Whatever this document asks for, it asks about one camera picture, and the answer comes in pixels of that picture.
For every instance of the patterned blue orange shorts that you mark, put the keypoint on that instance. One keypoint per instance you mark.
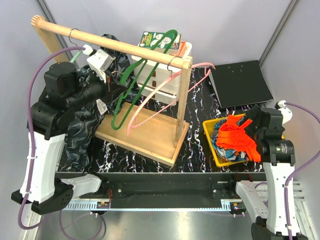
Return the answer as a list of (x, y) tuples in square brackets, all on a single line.
[(226, 155)]

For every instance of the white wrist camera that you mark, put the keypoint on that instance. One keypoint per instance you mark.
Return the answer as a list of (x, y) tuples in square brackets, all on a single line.
[(100, 62), (285, 111)]

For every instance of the yellow plastic tray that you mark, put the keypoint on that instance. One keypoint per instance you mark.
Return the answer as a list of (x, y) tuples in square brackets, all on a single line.
[(208, 127)]

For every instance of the green book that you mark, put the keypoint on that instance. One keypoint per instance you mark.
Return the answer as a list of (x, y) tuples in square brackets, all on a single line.
[(149, 39)]

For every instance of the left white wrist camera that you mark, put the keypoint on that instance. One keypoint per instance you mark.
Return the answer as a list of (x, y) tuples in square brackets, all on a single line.
[(100, 62)]

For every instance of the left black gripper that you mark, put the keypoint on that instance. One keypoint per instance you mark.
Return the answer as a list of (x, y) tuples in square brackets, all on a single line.
[(112, 88)]

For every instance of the black marbled mat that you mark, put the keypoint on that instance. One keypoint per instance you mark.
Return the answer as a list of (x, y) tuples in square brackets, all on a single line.
[(195, 154)]

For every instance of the pink hanger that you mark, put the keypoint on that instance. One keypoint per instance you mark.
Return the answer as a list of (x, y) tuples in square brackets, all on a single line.
[(168, 80)]

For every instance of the dark grey patterned shorts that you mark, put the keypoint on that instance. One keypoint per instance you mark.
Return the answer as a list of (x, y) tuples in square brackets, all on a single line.
[(87, 119)]

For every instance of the wooden clothes rack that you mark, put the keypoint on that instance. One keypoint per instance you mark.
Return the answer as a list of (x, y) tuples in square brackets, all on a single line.
[(160, 137)]

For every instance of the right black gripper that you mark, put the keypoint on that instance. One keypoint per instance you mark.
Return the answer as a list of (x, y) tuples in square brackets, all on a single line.
[(253, 113)]

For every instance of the light green hanger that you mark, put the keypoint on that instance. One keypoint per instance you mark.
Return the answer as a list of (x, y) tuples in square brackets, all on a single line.
[(74, 58)]

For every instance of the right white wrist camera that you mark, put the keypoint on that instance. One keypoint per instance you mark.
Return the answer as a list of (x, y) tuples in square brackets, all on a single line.
[(285, 111)]

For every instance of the orange book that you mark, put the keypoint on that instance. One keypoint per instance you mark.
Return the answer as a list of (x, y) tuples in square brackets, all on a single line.
[(182, 49)]

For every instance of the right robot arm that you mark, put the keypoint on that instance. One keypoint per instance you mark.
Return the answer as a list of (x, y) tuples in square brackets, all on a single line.
[(277, 219)]

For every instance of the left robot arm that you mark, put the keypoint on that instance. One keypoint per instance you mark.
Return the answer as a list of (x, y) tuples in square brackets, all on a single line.
[(48, 122)]

